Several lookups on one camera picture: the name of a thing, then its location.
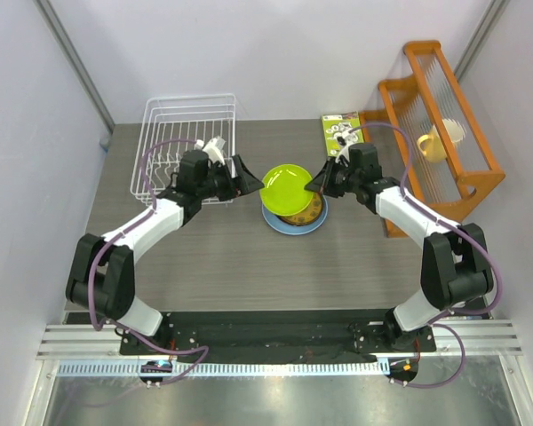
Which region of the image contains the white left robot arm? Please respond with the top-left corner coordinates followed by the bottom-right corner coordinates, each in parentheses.
top-left (66, 148), bottom-right (264, 354)

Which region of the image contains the aluminium rail frame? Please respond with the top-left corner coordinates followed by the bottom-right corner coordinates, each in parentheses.
top-left (25, 310), bottom-right (533, 425)

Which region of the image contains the lime green plate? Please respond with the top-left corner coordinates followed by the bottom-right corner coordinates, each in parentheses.
top-left (259, 163), bottom-right (314, 217)

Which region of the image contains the light blue plate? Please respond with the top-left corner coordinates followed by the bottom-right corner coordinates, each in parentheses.
top-left (261, 205), bottom-right (328, 236)

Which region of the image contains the white wire dish rack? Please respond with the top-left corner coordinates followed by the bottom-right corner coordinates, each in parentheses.
top-left (130, 94), bottom-right (236, 206)

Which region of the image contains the yellow patterned plate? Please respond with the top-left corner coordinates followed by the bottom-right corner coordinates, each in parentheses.
top-left (278, 193), bottom-right (324, 226)

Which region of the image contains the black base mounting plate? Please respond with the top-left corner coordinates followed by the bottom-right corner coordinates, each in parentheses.
top-left (118, 309), bottom-right (436, 365)

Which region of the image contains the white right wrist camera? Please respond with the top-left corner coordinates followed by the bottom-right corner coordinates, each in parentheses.
top-left (333, 130), bottom-right (364, 160)

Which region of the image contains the yellow mug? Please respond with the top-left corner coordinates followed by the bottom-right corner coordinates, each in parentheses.
top-left (417, 118), bottom-right (465, 163)

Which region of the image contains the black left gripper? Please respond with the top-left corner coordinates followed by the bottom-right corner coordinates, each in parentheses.
top-left (196, 155), bottom-right (263, 201)

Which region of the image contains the orange wooden shelf rack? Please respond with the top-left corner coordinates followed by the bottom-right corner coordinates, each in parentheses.
top-left (359, 41), bottom-right (505, 222)

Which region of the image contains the green picture book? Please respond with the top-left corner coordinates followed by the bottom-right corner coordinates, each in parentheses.
top-left (321, 112), bottom-right (361, 156)

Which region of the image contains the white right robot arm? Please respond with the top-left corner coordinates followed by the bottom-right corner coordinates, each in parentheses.
top-left (305, 143), bottom-right (494, 351)

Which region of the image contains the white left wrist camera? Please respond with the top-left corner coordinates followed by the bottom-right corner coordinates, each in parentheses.
top-left (195, 136), bottom-right (226, 165)

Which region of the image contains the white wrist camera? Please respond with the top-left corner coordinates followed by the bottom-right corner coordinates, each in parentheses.
top-left (195, 136), bottom-right (226, 165)
top-left (333, 130), bottom-right (364, 160)

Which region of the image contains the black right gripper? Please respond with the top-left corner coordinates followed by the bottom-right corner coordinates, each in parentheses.
top-left (307, 156), bottom-right (362, 199)

